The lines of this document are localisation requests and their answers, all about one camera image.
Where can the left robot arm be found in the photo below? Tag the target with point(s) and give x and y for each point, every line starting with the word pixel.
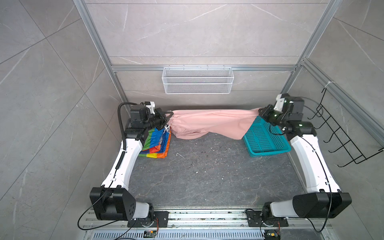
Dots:
pixel 112 200

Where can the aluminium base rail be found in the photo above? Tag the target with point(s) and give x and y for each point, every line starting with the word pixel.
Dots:
pixel 206 223

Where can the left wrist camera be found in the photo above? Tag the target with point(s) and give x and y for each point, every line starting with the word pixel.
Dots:
pixel 143 111

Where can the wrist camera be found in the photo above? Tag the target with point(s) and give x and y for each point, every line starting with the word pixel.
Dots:
pixel 289 104
pixel 143 111

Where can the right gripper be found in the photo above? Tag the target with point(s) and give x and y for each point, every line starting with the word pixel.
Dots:
pixel 265 114

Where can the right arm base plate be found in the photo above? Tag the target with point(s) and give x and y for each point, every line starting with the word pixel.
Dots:
pixel 259 219

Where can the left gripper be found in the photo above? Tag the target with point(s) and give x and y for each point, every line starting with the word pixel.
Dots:
pixel 162 119

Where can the rainbow striped shorts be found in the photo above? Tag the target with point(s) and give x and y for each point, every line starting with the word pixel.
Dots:
pixel 157 144

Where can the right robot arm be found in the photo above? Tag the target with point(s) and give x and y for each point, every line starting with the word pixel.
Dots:
pixel 323 197

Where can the black wire hook rack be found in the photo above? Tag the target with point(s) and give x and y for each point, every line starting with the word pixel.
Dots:
pixel 340 134

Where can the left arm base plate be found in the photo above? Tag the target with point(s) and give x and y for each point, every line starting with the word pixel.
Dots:
pixel 154 220

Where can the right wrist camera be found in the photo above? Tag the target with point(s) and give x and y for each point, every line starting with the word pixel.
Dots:
pixel 289 104

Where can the aluminium frame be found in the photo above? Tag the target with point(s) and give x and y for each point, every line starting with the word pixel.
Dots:
pixel 261 41

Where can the pink shorts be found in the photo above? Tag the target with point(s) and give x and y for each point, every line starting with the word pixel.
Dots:
pixel 193 124

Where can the teal plastic basket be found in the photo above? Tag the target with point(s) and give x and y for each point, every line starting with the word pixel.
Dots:
pixel 262 139

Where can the white wire wall basket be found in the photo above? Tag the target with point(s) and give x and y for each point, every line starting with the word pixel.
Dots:
pixel 197 80

